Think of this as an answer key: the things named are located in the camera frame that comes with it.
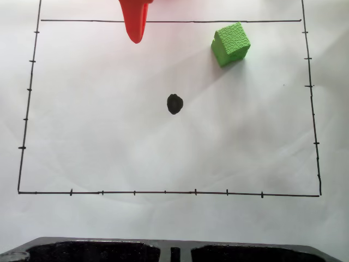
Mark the green textured foam block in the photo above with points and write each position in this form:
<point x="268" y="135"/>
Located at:
<point x="231" y="43"/>

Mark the black dot mark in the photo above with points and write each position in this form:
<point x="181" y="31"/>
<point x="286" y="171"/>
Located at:
<point x="174" y="104"/>

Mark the white paper sheet, drawn rectangle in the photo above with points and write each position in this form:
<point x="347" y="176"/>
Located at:
<point x="109" y="142"/>

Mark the black plastic stand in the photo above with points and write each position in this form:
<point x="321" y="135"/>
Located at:
<point x="81" y="252"/>

